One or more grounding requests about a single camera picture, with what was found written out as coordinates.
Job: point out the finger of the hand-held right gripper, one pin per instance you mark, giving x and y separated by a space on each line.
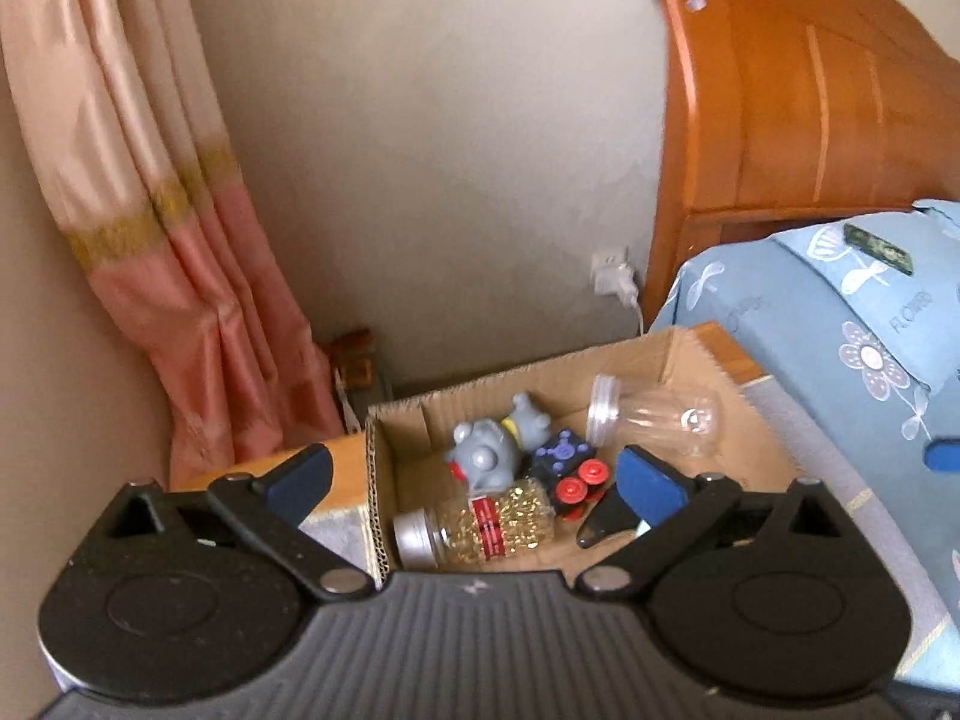
943 455

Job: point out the jar of gold beads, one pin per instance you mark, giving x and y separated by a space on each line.
517 517

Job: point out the cardboard box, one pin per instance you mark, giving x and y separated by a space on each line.
750 435

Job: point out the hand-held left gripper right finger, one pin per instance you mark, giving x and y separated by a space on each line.
651 487

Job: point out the dark green packet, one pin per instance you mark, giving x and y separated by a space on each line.
879 249

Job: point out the blue floral bed quilt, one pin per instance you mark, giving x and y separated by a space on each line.
750 292

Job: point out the dark blue toy block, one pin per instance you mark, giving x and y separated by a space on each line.
559 454

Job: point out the grey mouse toy red collar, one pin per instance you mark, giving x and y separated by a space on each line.
487 454

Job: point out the pink curtain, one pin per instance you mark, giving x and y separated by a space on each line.
187 277

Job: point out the wooden headboard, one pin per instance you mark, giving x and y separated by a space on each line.
787 90

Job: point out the clear plastic jar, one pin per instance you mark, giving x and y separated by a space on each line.
652 416

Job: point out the dark brown object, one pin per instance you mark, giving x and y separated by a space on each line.
351 356

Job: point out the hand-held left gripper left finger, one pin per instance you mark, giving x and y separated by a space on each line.
300 484

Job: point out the white charger plug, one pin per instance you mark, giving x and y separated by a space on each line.
613 281

